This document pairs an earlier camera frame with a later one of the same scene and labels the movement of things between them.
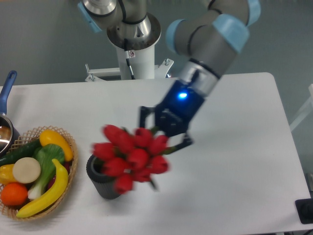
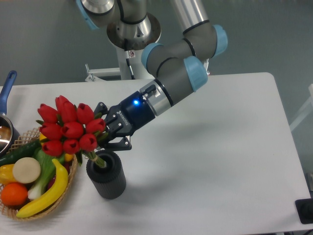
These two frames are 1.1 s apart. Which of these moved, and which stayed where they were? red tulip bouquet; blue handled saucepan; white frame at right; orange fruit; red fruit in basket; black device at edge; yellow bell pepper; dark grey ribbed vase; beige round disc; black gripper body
Moved: black gripper body; red tulip bouquet
Stayed: white frame at right; beige round disc; red fruit in basket; dark grey ribbed vase; black device at edge; blue handled saucepan; orange fruit; yellow bell pepper
